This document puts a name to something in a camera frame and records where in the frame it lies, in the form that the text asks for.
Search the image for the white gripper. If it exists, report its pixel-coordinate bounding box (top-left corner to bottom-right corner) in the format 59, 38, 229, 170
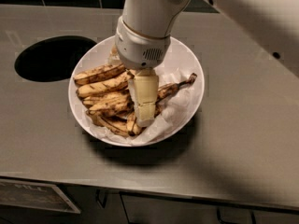
108, 17, 170, 127

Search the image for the spotted banana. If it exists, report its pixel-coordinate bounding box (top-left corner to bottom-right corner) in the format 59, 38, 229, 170
77, 72, 133, 98
88, 94, 133, 117
74, 63, 125, 85
126, 73, 197, 136
86, 111, 129, 137

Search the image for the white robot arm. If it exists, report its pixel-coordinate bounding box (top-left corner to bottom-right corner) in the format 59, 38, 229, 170
115, 0, 299, 126

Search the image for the hidden lower banana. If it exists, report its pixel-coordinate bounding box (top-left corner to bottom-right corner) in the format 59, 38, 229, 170
82, 90, 129, 107

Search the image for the white bowl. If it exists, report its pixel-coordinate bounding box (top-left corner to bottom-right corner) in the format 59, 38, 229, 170
68, 38, 205, 137

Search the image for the white paper liner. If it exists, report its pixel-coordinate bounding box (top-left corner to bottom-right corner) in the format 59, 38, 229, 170
90, 63, 196, 147

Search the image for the round black counter hole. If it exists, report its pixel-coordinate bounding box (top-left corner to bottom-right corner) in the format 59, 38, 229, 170
14, 35, 96, 82

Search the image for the framed sign on cabinet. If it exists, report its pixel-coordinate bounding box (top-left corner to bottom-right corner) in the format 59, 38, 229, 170
0, 179, 80, 214

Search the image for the left black cabinet handle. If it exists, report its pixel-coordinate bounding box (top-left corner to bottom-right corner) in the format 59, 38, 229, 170
95, 189, 107, 209

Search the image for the black cabinet handle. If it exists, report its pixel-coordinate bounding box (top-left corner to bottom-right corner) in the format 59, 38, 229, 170
95, 189, 107, 209
216, 207, 256, 224

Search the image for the right black cabinet handle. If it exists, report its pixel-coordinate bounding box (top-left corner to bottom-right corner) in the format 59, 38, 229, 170
216, 207, 256, 224

